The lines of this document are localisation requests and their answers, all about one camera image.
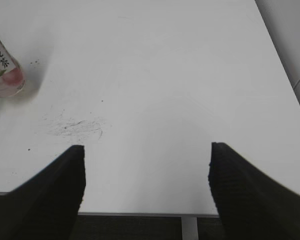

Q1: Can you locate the pink oolong tea bottle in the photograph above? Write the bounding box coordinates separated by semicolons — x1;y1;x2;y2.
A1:
0;41;26;98

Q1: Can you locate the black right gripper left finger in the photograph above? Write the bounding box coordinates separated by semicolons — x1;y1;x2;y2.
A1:
0;145;86;240

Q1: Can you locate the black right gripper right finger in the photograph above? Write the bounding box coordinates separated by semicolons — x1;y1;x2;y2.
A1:
208;142;300;240

